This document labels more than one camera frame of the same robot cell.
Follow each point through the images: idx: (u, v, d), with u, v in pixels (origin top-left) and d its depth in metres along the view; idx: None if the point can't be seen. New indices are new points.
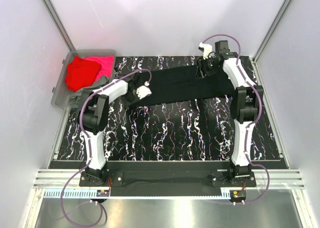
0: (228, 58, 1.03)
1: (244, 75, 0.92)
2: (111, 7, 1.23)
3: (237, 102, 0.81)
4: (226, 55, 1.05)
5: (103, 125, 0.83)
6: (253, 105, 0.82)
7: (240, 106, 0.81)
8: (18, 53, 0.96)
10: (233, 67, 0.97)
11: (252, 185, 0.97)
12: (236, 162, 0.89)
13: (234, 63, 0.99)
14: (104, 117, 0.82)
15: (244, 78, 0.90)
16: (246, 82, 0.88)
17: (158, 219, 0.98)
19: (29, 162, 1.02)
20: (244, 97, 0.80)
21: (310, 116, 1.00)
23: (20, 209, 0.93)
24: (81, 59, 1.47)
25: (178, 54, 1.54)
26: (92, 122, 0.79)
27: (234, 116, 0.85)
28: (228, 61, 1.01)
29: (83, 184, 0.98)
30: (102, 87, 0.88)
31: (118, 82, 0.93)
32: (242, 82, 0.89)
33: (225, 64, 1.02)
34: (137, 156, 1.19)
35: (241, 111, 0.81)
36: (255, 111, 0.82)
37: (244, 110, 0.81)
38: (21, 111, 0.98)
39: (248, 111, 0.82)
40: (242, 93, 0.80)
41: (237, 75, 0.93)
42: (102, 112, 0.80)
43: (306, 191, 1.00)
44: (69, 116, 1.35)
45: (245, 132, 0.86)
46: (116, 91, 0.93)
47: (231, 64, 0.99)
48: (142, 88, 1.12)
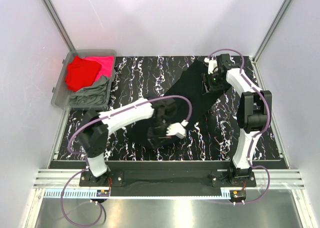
0: (230, 69, 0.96)
1: (250, 82, 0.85)
2: (111, 7, 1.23)
3: (245, 108, 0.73)
4: (229, 67, 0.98)
5: (96, 153, 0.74)
6: (262, 112, 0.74)
7: (248, 114, 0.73)
8: (18, 53, 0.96)
10: (237, 77, 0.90)
11: (252, 185, 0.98)
12: (238, 165, 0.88)
13: (237, 72, 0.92)
14: (98, 147, 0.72)
15: (249, 85, 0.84)
16: (252, 88, 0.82)
17: (158, 219, 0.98)
19: (29, 162, 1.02)
20: (251, 103, 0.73)
21: (310, 115, 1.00)
23: (19, 209, 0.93)
24: (81, 59, 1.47)
25: (178, 54, 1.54)
26: (85, 144, 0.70)
27: (241, 124, 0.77)
28: (231, 70, 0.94)
29: (83, 184, 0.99)
30: (112, 113, 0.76)
31: (140, 107, 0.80)
32: (248, 88, 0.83)
33: (228, 75, 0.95)
34: (137, 156, 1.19)
35: (249, 120, 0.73)
36: (265, 120, 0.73)
37: (252, 118, 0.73)
38: (22, 110, 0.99)
39: (258, 121, 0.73)
40: (248, 98, 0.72)
41: (242, 83, 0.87)
42: (96, 143, 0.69)
43: (306, 191, 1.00)
44: (69, 116, 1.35)
45: (250, 141, 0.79)
46: (134, 117, 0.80)
47: (234, 73, 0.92)
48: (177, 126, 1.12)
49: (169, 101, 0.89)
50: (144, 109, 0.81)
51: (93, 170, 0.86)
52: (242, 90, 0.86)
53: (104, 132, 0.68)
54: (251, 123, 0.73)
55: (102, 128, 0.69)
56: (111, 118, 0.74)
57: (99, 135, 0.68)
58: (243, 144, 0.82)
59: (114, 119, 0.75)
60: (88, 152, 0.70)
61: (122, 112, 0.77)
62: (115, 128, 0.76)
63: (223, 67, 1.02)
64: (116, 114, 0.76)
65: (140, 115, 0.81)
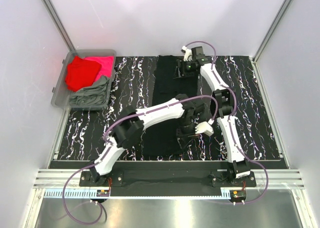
0: (204, 64, 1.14)
1: (218, 79, 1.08)
2: (111, 7, 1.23)
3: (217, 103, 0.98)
4: (202, 62, 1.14)
5: (130, 145, 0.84)
6: (229, 103, 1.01)
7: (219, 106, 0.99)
8: (17, 54, 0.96)
10: (209, 73, 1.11)
11: (252, 185, 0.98)
12: (232, 158, 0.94)
13: (209, 68, 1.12)
14: (133, 141, 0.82)
15: (218, 82, 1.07)
16: (221, 85, 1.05)
17: (158, 219, 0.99)
19: (29, 163, 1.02)
20: (220, 98, 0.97)
21: (310, 116, 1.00)
23: (20, 209, 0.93)
24: (81, 59, 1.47)
25: (178, 54, 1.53)
26: (121, 136, 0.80)
27: (214, 113, 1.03)
28: (203, 66, 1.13)
29: (83, 184, 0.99)
30: (147, 110, 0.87)
31: (172, 107, 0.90)
32: (217, 84, 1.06)
33: (201, 70, 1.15)
34: (137, 156, 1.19)
35: (220, 111, 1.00)
36: (230, 108, 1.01)
37: (222, 108, 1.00)
38: (21, 111, 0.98)
39: (226, 110, 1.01)
40: (219, 96, 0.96)
41: (213, 80, 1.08)
42: (131, 136, 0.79)
43: (306, 191, 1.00)
44: (69, 115, 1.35)
45: (228, 125, 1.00)
46: (165, 115, 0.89)
47: (206, 70, 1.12)
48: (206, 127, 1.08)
49: (199, 103, 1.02)
50: (176, 108, 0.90)
51: (102, 166, 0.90)
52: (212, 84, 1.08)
53: (140, 127, 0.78)
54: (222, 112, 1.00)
55: (138, 123, 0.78)
56: (146, 115, 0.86)
57: (135, 129, 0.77)
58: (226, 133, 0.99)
59: (148, 116, 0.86)
60: (124, 143, 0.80)
61: (156, 110, 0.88)
62: (148, 124, 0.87)
63: (197, 61, 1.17)
64: (151, 112, 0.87)
65: (172, 114, 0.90)
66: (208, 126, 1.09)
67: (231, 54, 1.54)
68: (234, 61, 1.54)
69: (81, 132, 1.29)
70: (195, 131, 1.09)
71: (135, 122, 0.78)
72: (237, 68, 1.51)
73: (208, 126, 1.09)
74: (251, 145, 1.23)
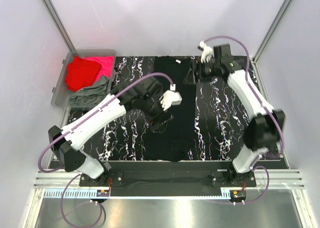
0: (235, 70, 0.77)
1: (260, 97, 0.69)
2: (111, 7, 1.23)
3: (255, 131, 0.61)
4: (233, 68, 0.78)
5: (78, 164, 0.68)
6: (273, 132, 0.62)
7: (258, 136, 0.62)
8: (18, 54, 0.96)
10: (241, 85, 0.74)
11: (252, 186, 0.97)
12: (239, 170, 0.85)
13: (242, 79, 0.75)
14: (75, 162, 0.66)
15: (259, 101, 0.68)
16: (262, 107, 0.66)
17: (158, 219, 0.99)
19: (29, 163, 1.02)
20: (262, 126, 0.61)
21: (310, 116, 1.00)
23: (20, 209, 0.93)
24: (81, 59, 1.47)
25: (178, 54, 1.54)
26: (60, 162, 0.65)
27: (248, 143, 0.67)
28: (233, 75, 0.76)
29: (83, 184, 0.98)
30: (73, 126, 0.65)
31: (107, 109, 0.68)
32: (257, 106, 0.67)
33: (229, 79, 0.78)
34: (137, 156, 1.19)
35: (258, 143, 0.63)
36: (276, 140, 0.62)
37: (263, 139, 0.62)
38: (22, 111, 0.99)
39: (268, 142, 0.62)
40: (261, 122, 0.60)
41: (250, 97, 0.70)
42: (68, 161, 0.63)
43: (306, 191, 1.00)
44: (69, 115, 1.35)
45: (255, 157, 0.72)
46: (105, 120, 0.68)
47: (238, 80, 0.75)
48: (169, 95, 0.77)
49: (148, 82, 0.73)
50: (111, 108, 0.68)
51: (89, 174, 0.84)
52: (249, 105, 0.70)
53: (68, 149, 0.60)
54: (261, 144, 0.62)
55: (65, 147, 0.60)
56: (74, 132, 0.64)
57: (64, 153, 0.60)
58: (247, 158, 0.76)
59: (79, 132, 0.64)
60: (68, 168, 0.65)
61: (87, 120, 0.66)
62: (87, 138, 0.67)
63: (224, 67, 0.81)
64: (80, 125, 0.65)
65: (112, 116, 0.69)
66: (172, 94, 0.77)
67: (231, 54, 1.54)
68: None
69: None
70: (162, 107, 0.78)
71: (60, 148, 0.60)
72: None
73: (172, 93, 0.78)
74: None
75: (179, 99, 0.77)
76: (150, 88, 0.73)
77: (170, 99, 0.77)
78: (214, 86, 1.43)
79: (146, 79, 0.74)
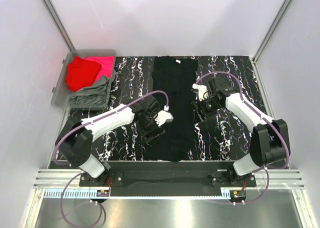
0: (229, 95, 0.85)
1: (257, 111, 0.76)
2: (111, 7, 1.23)
3: (262, 146, 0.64)
4: (226, 93, 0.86)
5: (81, 160, 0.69)
6: (279, 144, 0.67)
7: (266, 149, 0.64)
8: (18, 54, 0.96)
10: (239, 104, 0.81)
11: (251, 185, 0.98)
12: (239, 174, 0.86)
13: (238, 100, 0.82)
14: (82, 155, 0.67)
15: (258, 114, 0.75)
16: (262, 119, 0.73)
17: (159, 220, 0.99)
19: (29, 163, 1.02)
20: (267, 138, 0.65)
21: (310, 116, 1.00)
23: (20, 209, 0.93)
24: (81, 60, 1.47)
25: (178, 54, 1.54)
26: (67, 153, 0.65)
27: (256, 160, 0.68)
28: (230, 98, 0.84)
29: (83, 184, 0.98)
30: (93, 118, 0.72)
31: (121, 112, 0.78)
32: (256, 118, 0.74)
33: (227, 103, 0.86)
34: (137, 156, 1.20)
35: (267, 157, 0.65)
36: (282, 152, 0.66)
37: (271, 153, 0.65)
38: (22, 110, 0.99)
39: (276, 155, 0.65)
40: (264, 135, 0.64)
41: (249, 114, 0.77)
42: (81, 150, 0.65)
43: (306, 191, 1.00)
44: (69, 116, 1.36)
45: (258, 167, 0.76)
46: (115, 122, 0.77)
47: (234, 100, 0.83)
48: (162, 115, 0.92)
49: (150, 100, 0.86)
50: (125, 114, 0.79)
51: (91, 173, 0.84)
52: (250, 120, 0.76)
53: (88, 137, 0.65)
54: (270, 159, 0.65)
55: (86, 134, 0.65)
56: (94, 124, 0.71)
57: (83, 140, 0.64)
58: (252, 167, 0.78)
59: (97, 125, 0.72)
60: (73, 161, 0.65)
61: (105, 117, 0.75)
62: (97, 134, 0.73)
63: (220, 93, 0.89)
64: (99, 120, 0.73)
65: (122, 121, 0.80)
66: (165, 113, 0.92)
67: (231, 54, 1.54)
68: (234, 61, 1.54)
69: None
70: (157, 124, 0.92)
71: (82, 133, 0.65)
72: (237, 68, 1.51)
73: (165, 113, 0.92)
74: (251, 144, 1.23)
75: (170, 116, 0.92)
76: (151, 106, 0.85)
77: (164, 117, 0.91)
78: None
79: (149, 98, 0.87)
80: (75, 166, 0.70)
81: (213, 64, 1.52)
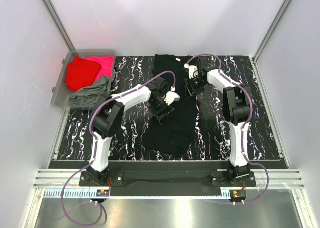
0: (210, 70, 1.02)
1: (229, 78, 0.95)
2: (111, 7, 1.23)
3: (229, 103, 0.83)
4: (208, 69, 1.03)
5: (113, 133, 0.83)
6: (245, 104, 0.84)
7: (233, 106, 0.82)
8: (17, 54, 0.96)
10: (215, 74, 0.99)
11: (252, 185, 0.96)
12: (235, 164, 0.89)
13: (215, 72, 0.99)
14: (114, 127, 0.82)
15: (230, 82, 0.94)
16: (232, 84, 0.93)
17: (159, 219, 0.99)
19: (29, 163, 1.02)
20: (234, 97, 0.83)
21: (309, 116, 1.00)
23: (20, 210, 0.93)
24: (81, 59, 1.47)
25: (178, 54, 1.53)
26: (102, 126, 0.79)
27: (228, 117, 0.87)
28: (210, 72, 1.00)
29: (83, 184, 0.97)
30: (122, 94, 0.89)
31: (142, 89, 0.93)
32: (229, 85, 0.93)
33: (208, 76, 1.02)
34: (137, 156, 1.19)
35: (234, 113, 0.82)
36: (248, 110, 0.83)
37: (238, 110, 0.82)
38: (22, 111, 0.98)
39: (242, 112, 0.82)
40: (231, 94, 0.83)
41: (223, 82, 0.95)
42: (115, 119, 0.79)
43: (306, 191, 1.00)
44: (70, 115, 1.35)
45: (240, 133, 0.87)
46: (138, 98, 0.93)
47: (213, 74, 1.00)
48: (171, 96, 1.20)
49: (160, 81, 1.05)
50: (145, 91, 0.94)
51: (98, 163, 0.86)
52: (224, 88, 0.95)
53: (121, 107, 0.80)
54: (237, 115, 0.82)
55: (118, 106, 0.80)
56: (122, 98, 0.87)
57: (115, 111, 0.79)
58: (235, 139, 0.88)
59: (124, 99, 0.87)
60: (107, 132, 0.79)
61: (129, 94, 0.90)
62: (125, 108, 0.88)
63: (203, 70, 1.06)
64: (126, 95, 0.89)
65: (143, 97, 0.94)
66: (173, 94, 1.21)
67: (231, 54, 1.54)
68: (234, 61, 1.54)
69: (81, 132, 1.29)
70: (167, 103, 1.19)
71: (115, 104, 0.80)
72: (237, 68, 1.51)
73: (173, 94, 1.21)
74: (251, 145, 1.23)
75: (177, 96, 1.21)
76: (162, 86, 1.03)
77: (172, 97, 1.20)
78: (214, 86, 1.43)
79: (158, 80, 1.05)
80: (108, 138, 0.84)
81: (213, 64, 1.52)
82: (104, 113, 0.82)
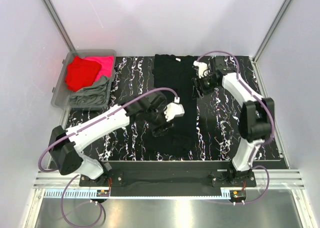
0: (225, 74, 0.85)
1: (249, 88, 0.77)
2: (111, 7, 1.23)
3: (248, 119, 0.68)
4: (224, 72, 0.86)
5: (73, 168, 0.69)
6: (265, 121, 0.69)
7: (251, 123, 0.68)
8: (17, 54, 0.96)
10: (234, 81, 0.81)
11: (251, 185, 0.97)
12: (238, 168, 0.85)
13: (233, 77, 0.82)
14: (71, 165, 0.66)
15: (249, 93, 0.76)
16: (253, 96, 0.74)
17: (158, 219, 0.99)
19: (29, 163, 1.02)
20: (253, 113, 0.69)
21: (309, 116, 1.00)
23: (20, 210, 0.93)
24: (81, 59, 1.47)
25: (178, 54, 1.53)
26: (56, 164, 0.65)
27: (242, 133, 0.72)
28: (226, 76, 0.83)
29: (83, 184, 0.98)
30: (80, 127, 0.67)
31: (113, 117, 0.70)
32: (248, 96, 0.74)
33: (224, 81, 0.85)
34: (137, 156, 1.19)
35: (252, 131, 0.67)
36: (268, 129, 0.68)
37: (256, 128, 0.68)
38: (22, 111, 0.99)
39: (261, 130, 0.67)
40: (251, 108, 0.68)
41: (241, 91, 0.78)
42: (67, 161, 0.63)
43: (306, 191, 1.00)
44: (69, 116, 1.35)
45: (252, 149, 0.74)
46: (108, 128, 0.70)
47: (230, 79, 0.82)
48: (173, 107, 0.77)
49: (152, 96, 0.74)
50: (117, 119, 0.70)
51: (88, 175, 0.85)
52: (241, 98, 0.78)
53: (71, 150, 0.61)
54: (255, 133, 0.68)
55: (68, 147, 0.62)
56: (79, 134, 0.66)
57: (65, 154, 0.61)
58: (245, 152, 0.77)
59: (82, 136, 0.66)
60: (62, 171, 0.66)
61: (92, 125, 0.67)
62: (87, 143, 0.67)
63: (218, 72, 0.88)
64: (86, 128, 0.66)
65: (115, 125, 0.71)
66: (175, 107, 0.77)
67: (231, 54, 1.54)
68: (234, 61, 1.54)
69: None
70: (166, 119, 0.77)
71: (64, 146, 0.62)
72: (237, 68, 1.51)
73: (175, 105, 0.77)
74: None
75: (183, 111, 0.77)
76: (153, 103, 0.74)
77: (174, 111, 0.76)
78: None
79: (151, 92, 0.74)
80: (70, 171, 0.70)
81: None
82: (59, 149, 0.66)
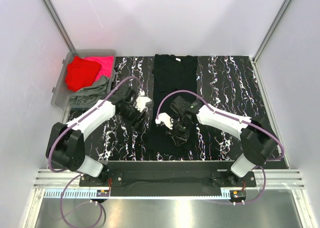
0: (198, 113, 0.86)
1: (231, 116, 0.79)
2: (111, 7, 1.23)
3: (256, 148, 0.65)
4: (194, 111, 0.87)
5: (78, 163, 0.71)
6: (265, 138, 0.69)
7: (260, 150, 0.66)
8: (17, 54, 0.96)
10: (212, 116, 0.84)
11: (252, 185, 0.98)
12: (239, 174, 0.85)
13: (209, 113, 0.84)
14: (77, 157, 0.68)
15: (236, 119, 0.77)
16: (242, 122, 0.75)
17: (158, 220, 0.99)
19: (29, 163, 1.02)
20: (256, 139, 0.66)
21: (310, 116, 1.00)
23: (20, 210, 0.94)
24: (81, 60, 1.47)
25: (178, 54, 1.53)
26: (63, 160, 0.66)
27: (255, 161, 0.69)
28: (201, 115, 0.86)
29: (83, 184, 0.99)
30: (78, 119, 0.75)
31: (102, 107, 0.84)
32: (238, 125, 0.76)
33: (203, 120, 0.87)
34: (137, 156, 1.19)
35: (265, 154, 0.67)
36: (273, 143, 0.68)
37: (265, 149, 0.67)
38: (22, 111, 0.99)
39: (270, 148, 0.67)
40: (253, 137, 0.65)
41: (227, 122, 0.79)
42: (75, 152, 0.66)
43: (306, 191, 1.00)
44: (69, 116, 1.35)
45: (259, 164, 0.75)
46: (100, 117, 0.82)
47: (207, 115, 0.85)
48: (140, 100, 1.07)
49: (124, 89, 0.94)
50: (106, 108, 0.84)
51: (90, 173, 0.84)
52: (230, 127, 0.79)
53: (79, 136, 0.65)
54: (267, 153, 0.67)
55: (75, 134, 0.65)
56: (80, 124, 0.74)
57: (74, 142, 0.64)
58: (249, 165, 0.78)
59: (83, 124, 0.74)
60: (70, 166, 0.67)
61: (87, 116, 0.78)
62: (86, 133, 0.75)
63: (188, 112, 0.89)
64: (84, 119, 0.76)
65: (104, 115, 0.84)
66: (143, 100, 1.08)
67: (231, 54, 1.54)
68: (234, 61, 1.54)
69: None
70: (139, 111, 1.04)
71: (71, 135, 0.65)
72: (237, 68, 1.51)
73: (143, 98, 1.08)
74: None
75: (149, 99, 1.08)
76: (127, 94, 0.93)
77: (143, 102, 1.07)
78: (214, 86, 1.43)
79: (122, 88, 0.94)
80: (74, 169, 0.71)
81: (213, 64, 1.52)
82: (62, 144, 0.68)
